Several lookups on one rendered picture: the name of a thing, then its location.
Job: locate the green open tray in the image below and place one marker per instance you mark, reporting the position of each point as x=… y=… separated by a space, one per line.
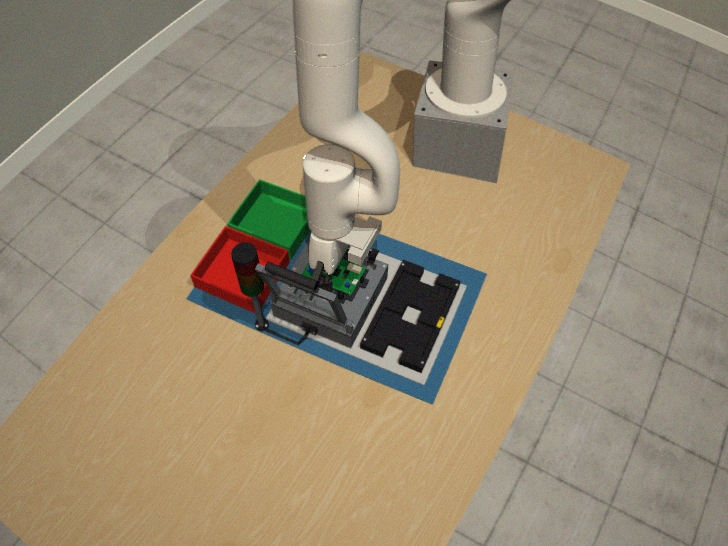
x=274 y=212

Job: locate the red bin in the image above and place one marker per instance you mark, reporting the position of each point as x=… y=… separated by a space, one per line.
x=215 y=273

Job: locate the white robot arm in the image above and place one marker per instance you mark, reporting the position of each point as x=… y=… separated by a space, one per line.
x=327 y=50

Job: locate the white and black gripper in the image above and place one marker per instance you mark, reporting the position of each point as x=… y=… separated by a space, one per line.
x=324 y=256

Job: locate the green circuit board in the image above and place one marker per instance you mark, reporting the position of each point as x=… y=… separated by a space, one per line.
x=345 y=277

